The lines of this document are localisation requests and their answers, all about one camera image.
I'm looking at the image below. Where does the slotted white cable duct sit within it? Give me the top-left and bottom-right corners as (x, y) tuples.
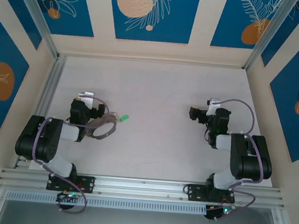
(6, 186), (207, 219)

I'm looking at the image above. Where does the right circuit board with LEDs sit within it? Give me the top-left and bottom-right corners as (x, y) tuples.
(205, 203), (234, 218)

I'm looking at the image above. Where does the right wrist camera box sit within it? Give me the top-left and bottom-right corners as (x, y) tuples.
(206, 97), (222, 116)

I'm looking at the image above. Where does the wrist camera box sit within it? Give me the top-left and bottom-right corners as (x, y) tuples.
(77, 91), (102, 110)
(206, 97), (222, 116)

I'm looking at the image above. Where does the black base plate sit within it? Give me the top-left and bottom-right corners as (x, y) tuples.
(185, 183), (237, 206)
(46, 172), (96, 194)

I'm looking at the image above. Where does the left aluminium corner post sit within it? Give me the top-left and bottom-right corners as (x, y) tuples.
(5, 0), (65, 59)

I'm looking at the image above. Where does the long aluminium base rail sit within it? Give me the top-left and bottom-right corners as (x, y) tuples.
(0, 162), (288, 216)

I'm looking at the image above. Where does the blue poster with peach circle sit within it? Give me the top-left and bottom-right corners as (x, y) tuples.
(104, 0), (202, 47)

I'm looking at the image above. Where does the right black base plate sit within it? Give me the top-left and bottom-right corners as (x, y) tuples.
(185, 183), (237, 206)

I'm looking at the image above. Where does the blue poster with fern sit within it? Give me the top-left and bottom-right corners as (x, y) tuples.
(210, 0), (286, 53)

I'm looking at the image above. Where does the blue floral wall poster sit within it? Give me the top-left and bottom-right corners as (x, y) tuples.
(259, 0), (299, 70)
(0, 0), (46, 51)

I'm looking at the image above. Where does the right aluminium corner post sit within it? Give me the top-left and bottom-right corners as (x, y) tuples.
(242, 0), (299, 75)

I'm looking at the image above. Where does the left circuit board with LEDs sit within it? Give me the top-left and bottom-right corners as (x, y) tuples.
(56, 190), (81, 204)

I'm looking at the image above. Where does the aluminium corner post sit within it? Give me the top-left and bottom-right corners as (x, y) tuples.
(242, 0), (299, 75)
(5, 0), (65, 59)

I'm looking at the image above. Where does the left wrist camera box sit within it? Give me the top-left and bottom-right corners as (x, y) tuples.
(77, 91), (102, 110)

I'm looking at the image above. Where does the blue poster with white flower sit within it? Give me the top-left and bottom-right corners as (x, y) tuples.
(14, 0), (98, 39)

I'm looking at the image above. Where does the circuit board with leds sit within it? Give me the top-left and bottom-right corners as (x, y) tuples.
(205, 203), (234, 218)
(56, 190), (81, 204)

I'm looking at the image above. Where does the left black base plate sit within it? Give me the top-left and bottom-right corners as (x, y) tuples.
(46, 172), (96, 194)

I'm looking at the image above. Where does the blue poster large orange circle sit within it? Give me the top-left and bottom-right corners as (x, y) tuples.
(0, 9), (35, 143)

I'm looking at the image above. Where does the blue poster with dark circle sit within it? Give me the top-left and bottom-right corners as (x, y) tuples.
(263, 22), (299, 163)

